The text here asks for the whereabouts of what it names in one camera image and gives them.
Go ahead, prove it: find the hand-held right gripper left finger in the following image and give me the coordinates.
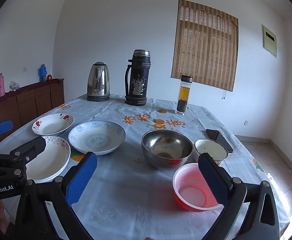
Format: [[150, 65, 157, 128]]
[[14, 151, 98, 240]]

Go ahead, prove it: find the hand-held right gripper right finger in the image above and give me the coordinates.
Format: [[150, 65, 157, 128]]
[[198, 152, 281, 240]]

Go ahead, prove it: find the pink thermos bottle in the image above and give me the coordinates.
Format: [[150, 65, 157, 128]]
[[0, 73, 6, 97]]

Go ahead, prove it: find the blue thermos jug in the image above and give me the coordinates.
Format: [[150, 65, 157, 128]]
[[38, 64, 48, 82]]

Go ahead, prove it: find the red flower white plate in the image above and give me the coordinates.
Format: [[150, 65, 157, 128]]
[[32, 113, 74, 136]]

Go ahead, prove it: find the blue patterned plate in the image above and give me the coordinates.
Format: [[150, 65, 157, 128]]
[[68, 121, 126, 155]]

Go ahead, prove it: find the glass tea bottle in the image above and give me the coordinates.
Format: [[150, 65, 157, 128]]
[[175, 75, 193, 116]]

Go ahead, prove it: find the white ceramic bowl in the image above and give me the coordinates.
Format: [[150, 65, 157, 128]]
[[194, 138, 229, 167]]

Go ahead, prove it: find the orange print white tablecloth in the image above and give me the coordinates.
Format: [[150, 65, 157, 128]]
[[0, 94, 292, 240]]

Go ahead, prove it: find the red plastic bowl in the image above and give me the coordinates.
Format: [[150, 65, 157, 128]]
[[172, 163, 224, 212]]

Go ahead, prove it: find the brown wooden cabinet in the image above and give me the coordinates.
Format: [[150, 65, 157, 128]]
[[0, 78, 65, 153]]

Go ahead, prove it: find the pale green wall panel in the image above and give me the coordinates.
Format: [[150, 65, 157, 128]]
[[261, 24, 277, 58]]

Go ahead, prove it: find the worn black thermos flask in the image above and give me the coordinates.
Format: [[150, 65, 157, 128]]
[[125, 49, 151, 107]]

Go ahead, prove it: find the stainless steel electric kettle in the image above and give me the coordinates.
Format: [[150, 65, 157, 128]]
[[87, 62, 111, 102]]

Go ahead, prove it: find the speckled rim white plate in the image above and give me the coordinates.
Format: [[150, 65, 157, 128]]
[[24, 135, 71, 182]]

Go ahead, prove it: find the bamboo window blind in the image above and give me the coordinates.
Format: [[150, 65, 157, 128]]
[[171, 0, 239, 92]]

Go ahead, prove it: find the black smartphone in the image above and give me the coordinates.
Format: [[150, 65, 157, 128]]
[[206, 129, 234, 153]]

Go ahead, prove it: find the stainless steel bowl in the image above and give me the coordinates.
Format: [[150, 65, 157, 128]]
[[141, 129, 194, 170]]

